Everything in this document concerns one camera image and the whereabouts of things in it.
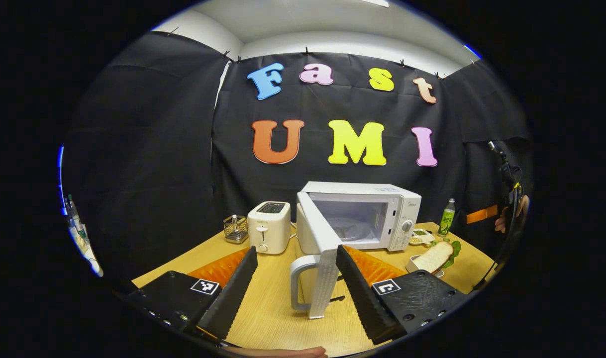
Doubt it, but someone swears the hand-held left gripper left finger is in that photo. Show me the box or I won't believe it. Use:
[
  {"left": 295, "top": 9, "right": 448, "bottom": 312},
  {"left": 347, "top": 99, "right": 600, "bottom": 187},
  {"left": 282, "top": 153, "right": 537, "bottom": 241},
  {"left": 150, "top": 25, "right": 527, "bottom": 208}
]
[{"left": 116, "top": 246, "right": 259, "bottom": 346}]

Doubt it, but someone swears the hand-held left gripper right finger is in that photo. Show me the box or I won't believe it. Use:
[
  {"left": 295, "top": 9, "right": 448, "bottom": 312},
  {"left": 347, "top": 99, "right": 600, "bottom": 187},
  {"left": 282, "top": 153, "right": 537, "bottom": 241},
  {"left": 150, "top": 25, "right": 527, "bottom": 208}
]
[{"left": 335, "top": 245, "right": 478, "bottom": 346}]

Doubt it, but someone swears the shallow glass plate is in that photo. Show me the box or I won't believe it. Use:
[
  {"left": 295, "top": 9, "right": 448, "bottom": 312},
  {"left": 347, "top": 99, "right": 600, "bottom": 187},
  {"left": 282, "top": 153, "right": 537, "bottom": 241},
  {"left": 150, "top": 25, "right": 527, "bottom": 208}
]
[{"left": 405, "top": 255, "right": 445, "bottom": 278}]

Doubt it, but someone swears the bread and lettuce sandwich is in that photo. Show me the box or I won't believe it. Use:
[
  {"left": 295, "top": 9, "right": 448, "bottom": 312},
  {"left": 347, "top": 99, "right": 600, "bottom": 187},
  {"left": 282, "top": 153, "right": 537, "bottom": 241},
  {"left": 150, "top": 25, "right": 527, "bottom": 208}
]
[{"left": 412, "top": 238, "right": 462, "bottom": 274}]

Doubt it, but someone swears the white microwave oven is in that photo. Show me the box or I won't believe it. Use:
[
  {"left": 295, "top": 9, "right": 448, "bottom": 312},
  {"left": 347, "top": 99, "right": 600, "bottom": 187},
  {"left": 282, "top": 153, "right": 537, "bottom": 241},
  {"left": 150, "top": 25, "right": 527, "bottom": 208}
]
[{"left": 290, "top": 181, "right": 422, "bottom": 320}]

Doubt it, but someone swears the green drink bottle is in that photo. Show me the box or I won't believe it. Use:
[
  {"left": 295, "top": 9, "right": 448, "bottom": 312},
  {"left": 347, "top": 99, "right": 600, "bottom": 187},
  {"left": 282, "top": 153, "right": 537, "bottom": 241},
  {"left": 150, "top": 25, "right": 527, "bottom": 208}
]
[{"left": 437, "top": 198, "right": 456, "bottom": 237}]

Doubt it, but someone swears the white divided snack dish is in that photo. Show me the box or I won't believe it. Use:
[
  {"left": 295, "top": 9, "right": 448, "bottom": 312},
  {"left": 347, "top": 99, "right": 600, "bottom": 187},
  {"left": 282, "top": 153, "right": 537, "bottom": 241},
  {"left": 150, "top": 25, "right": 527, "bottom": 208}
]
[{"left": 409, "top": 228, "right": 436, "bottom": 247}]

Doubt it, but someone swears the white toaster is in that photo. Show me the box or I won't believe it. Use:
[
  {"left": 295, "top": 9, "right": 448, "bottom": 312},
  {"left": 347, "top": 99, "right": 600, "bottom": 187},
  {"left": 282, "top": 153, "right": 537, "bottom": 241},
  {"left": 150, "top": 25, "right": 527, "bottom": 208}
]
[{"left": 247, "top": 201, "right": 292, "bottom": 255}]

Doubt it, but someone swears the black backdrop cloth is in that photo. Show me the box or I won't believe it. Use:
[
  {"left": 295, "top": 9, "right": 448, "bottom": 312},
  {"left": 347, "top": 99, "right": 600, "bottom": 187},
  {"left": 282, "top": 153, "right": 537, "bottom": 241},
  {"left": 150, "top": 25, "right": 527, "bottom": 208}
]
[{"left": 62, "top": 31, "right": 532, "bottom": 289}]

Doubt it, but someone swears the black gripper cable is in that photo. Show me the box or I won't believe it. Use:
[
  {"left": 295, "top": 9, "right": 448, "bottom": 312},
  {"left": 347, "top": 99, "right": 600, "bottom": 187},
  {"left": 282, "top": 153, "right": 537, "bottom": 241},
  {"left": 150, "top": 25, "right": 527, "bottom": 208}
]
[{"left": 472, "top": 189, "right": 520, "bottom": 292}]

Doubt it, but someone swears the wire mesh utensil holder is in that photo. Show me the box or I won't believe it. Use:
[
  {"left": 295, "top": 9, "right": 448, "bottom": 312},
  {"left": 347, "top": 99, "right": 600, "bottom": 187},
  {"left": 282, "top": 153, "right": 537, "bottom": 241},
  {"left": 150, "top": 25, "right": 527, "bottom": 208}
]
[{"left": 223, "top": 214, "right": 249, "bottom": 245}]

